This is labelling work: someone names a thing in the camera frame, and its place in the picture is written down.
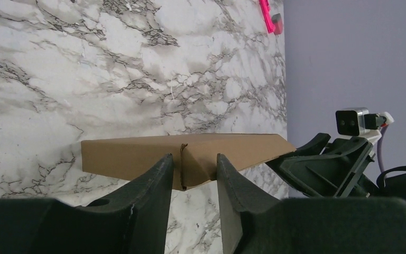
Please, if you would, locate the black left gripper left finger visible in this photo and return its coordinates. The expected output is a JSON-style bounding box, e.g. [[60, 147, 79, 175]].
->
[[0, 154, 174, 253]]

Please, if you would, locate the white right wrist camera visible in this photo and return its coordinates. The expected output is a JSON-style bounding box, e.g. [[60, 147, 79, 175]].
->
[[335, 107, 394, 145]]

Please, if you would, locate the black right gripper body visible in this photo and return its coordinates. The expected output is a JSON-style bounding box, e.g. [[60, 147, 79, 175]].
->
[[324, 138, 406, 200]]

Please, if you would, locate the pink highlighter marker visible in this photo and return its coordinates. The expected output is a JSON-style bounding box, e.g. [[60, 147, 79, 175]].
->
[[259, 0, 275, 33]]

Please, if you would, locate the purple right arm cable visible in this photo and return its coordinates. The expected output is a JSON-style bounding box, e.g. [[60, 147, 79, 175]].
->
[[376, 126, 390, 173]]

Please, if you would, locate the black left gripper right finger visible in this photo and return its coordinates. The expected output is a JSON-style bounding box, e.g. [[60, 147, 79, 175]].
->
[[217, 154, 406, 253]]

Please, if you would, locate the pink eraser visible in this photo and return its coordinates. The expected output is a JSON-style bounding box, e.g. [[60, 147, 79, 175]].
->
[[271, 13, 284, 35]]

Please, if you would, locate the brown cardboard box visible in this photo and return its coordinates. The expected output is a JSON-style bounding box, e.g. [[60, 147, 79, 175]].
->
[[81, 133, 295, 191]]

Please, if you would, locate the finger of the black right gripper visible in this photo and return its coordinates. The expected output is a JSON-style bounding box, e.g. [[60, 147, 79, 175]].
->
[[265, 157, 336, 197], [295, 133, 331, 156]]

